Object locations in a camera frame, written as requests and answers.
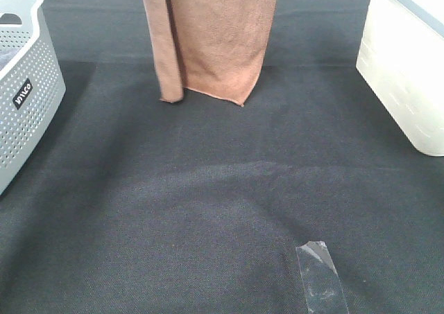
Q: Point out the dark towel in basket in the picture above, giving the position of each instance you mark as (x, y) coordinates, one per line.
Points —
(6, 55)

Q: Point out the black table cloth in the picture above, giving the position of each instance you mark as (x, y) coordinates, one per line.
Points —
(132, 205)

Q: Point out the grey perforated laundry basket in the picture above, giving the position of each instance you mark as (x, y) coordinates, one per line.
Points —
(32, 86)

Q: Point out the brown microfibre towel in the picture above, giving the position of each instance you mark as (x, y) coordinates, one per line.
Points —
(214, 47)

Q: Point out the clear adhesive tape strip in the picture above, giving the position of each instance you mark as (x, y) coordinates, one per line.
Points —
(322, 287)

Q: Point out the white plastic storage bin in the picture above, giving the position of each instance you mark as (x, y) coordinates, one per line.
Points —
(401, 59)

